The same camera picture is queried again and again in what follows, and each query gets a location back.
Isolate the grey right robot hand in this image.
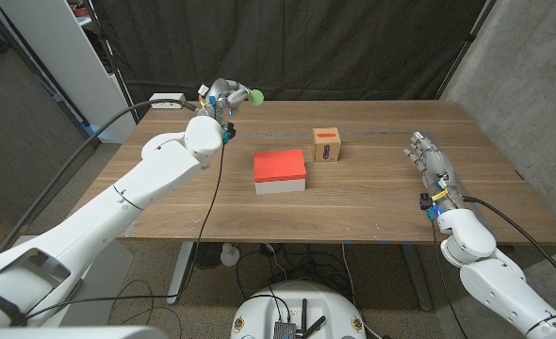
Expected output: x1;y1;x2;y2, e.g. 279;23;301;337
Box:
402;131;467;211

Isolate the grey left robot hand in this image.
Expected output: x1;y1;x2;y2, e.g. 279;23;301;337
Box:
197;77;253;124

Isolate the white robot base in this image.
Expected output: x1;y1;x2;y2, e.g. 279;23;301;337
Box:
230;281;368;339

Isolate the white power outlet box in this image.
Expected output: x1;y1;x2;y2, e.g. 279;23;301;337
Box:
148;92;187;110

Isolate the red lidded white box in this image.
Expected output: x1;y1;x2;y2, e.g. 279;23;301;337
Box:
253;149;307;196

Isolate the small wooden slot box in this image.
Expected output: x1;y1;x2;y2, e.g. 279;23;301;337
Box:
311;127;342;163

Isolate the dark table leg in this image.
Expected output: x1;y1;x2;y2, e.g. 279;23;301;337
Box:
400;244;433;313

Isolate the black backdrop curtain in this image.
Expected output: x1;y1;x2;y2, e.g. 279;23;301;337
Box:
87;0;496;119

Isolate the white cabinet panel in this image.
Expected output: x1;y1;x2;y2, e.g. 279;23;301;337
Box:
0;0;138;145

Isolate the black floor fan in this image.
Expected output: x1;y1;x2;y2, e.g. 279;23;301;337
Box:
192;242;222;270

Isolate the small white floor object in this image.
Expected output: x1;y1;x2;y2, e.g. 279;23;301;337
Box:
220;243;240;267

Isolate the white table leg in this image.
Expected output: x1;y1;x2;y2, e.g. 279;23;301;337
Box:
166;241;195;306

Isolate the black radio with antennas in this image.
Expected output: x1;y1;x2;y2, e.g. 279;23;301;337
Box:
272;299;327;339

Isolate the white robot torso edge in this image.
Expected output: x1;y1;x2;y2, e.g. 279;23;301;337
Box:
0;325;169;339

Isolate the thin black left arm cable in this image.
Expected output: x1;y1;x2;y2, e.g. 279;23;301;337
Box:
23;124;237;321

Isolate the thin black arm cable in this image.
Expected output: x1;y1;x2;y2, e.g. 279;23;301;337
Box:
429;218;470;339
23;124;237;321

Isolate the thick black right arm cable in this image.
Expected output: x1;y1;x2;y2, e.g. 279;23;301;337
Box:
461;195;556;293

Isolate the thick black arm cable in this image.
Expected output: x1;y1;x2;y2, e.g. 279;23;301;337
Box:
461;195;556;293
0;97;199;255

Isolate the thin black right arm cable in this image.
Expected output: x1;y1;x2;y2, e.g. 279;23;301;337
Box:
429;218;470;339

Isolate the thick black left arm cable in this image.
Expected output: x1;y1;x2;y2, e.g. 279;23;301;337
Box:
0;97;199;255

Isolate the black floor cable bundle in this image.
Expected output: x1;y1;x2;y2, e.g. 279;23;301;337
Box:
235;242;383;339

